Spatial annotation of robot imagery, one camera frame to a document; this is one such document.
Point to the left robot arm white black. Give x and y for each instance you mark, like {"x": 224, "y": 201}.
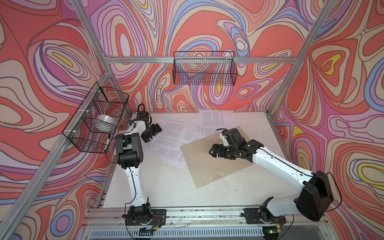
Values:
{"x": 129, "y": 155}

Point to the printed paper sheet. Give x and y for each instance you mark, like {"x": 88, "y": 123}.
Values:
{"x": 210, "y": 120}
{"x": 146, "y": 146}
{"x": 175, "y": 134}

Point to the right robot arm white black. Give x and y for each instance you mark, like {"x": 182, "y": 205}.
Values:
{"x": 313, "y": 190}

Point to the black wire basket left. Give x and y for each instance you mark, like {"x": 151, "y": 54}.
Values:
{"x": 81, "y": 132}

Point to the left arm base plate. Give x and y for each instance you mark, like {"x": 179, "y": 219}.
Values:
{"x": 144, "y": 217}

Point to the silver tape roll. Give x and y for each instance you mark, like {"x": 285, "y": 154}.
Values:
{"x": 105, "y": 124}

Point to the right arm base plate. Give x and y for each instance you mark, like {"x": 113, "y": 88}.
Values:
{"x": 262, "y": 216}

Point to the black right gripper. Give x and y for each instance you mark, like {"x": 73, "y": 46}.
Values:
{"x": 220, "y": 147}

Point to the black wire basket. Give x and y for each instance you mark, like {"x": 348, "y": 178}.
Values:
{"x": 204, "y": 68}
{"x": 81, "y": 132}

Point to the aluminium frame post right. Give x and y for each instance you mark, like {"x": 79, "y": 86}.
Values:
{"x": 289, "y": 77}

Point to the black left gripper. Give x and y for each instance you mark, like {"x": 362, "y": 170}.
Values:
{"x": 155, "y": 130}

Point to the printed paper sheet back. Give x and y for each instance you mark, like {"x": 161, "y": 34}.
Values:
{"x": 210, "y": 120}

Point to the aluminium front rail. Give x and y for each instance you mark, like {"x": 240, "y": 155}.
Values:
{"x": 204, "y": 223}

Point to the black wire basket back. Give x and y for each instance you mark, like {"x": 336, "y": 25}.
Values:
{"x": 204, "y": 68}

